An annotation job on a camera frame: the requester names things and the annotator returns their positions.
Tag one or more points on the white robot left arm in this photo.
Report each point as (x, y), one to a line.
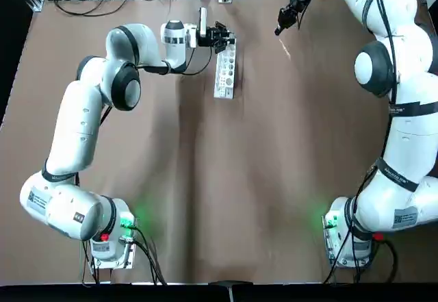
(75, 127)

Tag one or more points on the white test tube rack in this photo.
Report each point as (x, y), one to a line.
(222, 91)

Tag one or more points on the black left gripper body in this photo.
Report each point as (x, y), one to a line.
(207, 37)

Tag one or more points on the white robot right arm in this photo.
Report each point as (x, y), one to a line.
(407, 151)

